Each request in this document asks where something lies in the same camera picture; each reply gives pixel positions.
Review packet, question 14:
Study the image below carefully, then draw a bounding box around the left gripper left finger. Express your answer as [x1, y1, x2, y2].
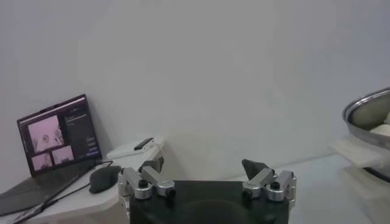
[117, 156, 177, 201]

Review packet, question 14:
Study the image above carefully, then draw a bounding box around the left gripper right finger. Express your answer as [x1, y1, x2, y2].
[241, 158, 297, 203]

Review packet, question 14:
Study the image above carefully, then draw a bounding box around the white steamed baozi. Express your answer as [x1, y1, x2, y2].
[370, 124, 390, 137]

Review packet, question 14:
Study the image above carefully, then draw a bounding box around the stainless steel steamer basket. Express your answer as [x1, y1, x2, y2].
[341, 87, 390, 150]

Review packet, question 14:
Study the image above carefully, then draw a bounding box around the black computer mouse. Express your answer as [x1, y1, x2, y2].
[88, 165, 122, 195]

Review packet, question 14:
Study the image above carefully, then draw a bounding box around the white flat box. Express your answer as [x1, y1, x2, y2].
[105, 136, 165, 161]

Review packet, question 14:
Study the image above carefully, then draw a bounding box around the black and white phone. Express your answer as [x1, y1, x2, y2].
[133, 137, 155, 152]

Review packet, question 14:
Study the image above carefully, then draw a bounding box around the white side table with mouse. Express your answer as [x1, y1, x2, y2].
[0, 136, 167, 224]

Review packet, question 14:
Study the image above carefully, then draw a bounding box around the black open laptop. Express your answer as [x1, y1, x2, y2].
[0, 93, 103, 217]

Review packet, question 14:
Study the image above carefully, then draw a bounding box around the thin black mouse cable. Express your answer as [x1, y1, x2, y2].
[12, 181, 92, 224]

